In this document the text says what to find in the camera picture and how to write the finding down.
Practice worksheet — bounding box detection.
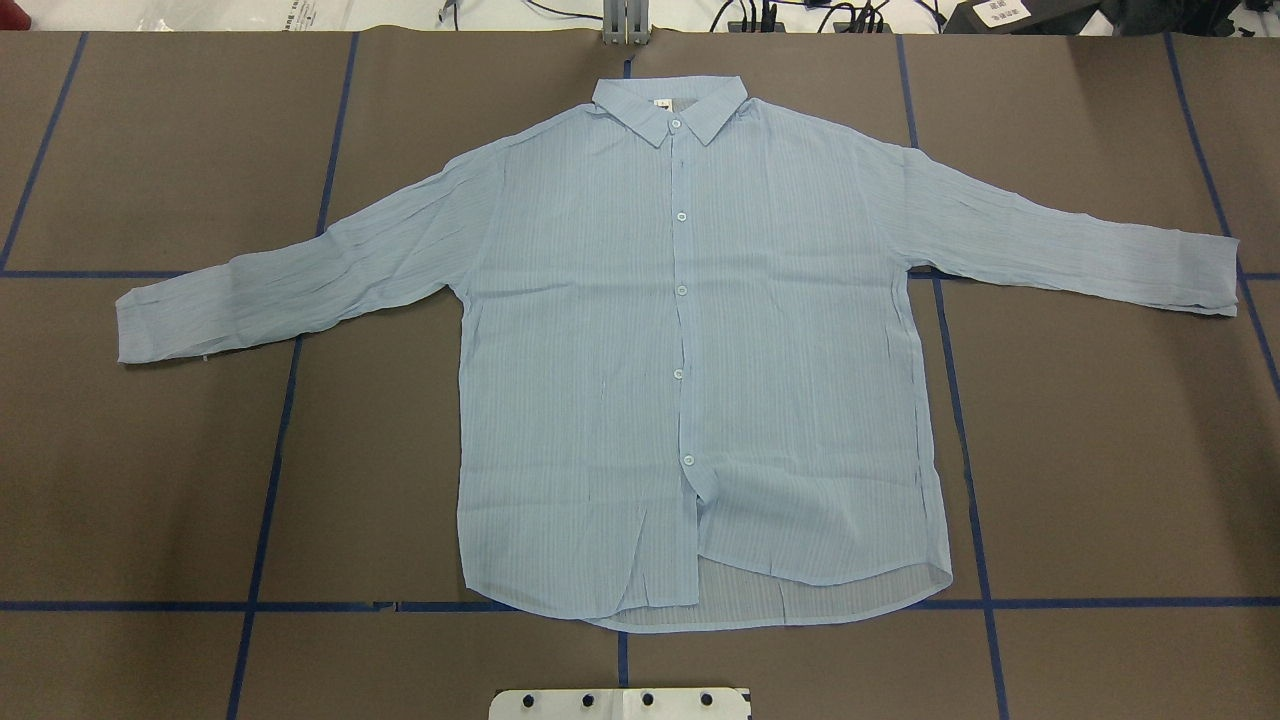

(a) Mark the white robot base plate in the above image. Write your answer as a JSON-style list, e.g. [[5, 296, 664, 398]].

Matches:
[[488, 687, 753, 719]]

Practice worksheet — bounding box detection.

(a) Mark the black monitor stand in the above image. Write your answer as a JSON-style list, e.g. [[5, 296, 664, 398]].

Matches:
[[942, 1, 1102, 36]]

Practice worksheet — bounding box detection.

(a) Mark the light blue button shirt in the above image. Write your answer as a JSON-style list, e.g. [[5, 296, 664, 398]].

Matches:
[[115, 76, 1238, 633]]

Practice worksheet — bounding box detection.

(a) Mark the black cables bundle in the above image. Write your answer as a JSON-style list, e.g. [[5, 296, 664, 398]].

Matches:
[[710, 0, 946, 36]]

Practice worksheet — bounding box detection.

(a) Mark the grey aluminium post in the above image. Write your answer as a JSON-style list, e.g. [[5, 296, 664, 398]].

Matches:
[[602, 0, 652, 46]]

